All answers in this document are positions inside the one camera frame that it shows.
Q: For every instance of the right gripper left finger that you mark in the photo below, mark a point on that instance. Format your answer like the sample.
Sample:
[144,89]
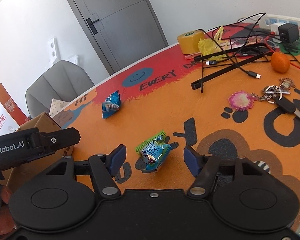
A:
[102,168]

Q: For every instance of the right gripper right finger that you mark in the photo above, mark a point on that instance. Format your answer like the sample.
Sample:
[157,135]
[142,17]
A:
[210,172]

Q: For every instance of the teal green snack packet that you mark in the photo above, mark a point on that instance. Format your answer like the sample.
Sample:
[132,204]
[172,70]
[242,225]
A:
[153,152]

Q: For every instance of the small blue snack packet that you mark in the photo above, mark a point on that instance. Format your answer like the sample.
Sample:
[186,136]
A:
[111,105]

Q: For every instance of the person left hand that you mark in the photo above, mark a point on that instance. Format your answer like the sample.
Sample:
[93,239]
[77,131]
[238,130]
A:
[7,223]

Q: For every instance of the cardboard box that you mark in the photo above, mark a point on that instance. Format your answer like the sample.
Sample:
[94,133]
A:
[15,177]

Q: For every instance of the orange white paper bag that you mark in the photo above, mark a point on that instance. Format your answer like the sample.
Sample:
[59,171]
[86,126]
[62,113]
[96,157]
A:
[11,116]

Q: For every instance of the polka dot cushion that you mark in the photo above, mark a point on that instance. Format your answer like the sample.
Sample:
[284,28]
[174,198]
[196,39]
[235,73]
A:
[56,106]

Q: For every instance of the colourful cat table mat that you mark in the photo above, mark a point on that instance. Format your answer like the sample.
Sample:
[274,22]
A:
[156,95]

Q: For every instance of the grey chair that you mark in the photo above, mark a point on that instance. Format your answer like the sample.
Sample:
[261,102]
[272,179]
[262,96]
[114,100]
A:
[63,81]

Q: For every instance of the key bunch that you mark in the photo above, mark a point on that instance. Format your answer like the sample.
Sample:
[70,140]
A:
[277,95]

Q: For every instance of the yellow plastic bag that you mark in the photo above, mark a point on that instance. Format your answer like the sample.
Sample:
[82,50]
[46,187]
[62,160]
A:
[212,46]

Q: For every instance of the yellow tape roll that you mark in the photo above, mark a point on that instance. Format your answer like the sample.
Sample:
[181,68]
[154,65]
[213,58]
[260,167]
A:
[188,41]

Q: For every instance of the orange mandarin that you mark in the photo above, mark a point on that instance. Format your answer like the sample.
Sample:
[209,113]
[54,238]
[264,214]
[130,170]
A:
[280,62]

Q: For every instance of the grey door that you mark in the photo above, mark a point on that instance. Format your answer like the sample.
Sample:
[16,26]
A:
[120,31]

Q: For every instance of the black power adapter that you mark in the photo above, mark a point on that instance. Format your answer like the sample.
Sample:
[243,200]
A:
[288,32]

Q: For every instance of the white power strip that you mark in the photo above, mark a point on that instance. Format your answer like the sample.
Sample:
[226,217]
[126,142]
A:
[269,19]

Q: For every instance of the pink pixel keychain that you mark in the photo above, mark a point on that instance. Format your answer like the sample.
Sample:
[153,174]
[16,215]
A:
[241,101]

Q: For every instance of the black wire stand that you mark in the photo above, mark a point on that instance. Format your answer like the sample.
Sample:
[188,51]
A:
[241,56]

